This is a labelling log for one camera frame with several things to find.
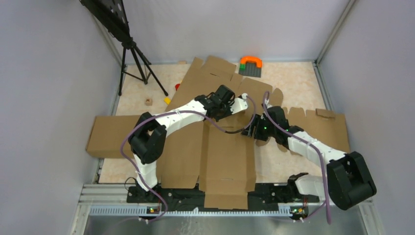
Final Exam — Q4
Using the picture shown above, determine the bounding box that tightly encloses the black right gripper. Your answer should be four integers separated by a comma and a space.
241, 114, 277, 141

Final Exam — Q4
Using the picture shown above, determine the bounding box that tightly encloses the large cardboard box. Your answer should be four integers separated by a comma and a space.
157, 120, 256, 210

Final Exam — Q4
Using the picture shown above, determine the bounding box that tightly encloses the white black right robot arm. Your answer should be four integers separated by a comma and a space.
241, 106, 377, 211

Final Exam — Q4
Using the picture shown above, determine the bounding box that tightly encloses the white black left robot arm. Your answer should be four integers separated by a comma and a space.
123, 85, 255, 202

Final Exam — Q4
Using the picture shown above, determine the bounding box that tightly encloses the folded brown cardboard box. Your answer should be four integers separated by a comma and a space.
86, 115, 140, 159

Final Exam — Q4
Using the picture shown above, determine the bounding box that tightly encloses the flat cardboard blank underneath left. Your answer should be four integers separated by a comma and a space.
166, 55, 283, 111

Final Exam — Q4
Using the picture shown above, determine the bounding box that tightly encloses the small yellow block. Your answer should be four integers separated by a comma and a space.
164, 97, 171, 105

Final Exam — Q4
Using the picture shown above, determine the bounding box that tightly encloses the orange green grey toy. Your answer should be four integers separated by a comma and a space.
238, 56, 263, 77

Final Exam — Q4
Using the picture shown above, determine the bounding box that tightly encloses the small wooden letter cube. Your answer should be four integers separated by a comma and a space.
144, 98, 153, 106

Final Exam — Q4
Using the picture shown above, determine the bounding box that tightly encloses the flat cardboard blank at right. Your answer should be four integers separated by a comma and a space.
283, 107, 350, 153

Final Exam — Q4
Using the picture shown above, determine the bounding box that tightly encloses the black tripod stand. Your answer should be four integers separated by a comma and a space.
80, 0, 168, 96

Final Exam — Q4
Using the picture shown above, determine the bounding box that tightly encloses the aluminium frame rail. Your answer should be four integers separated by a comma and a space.
70, 183, 386, 235

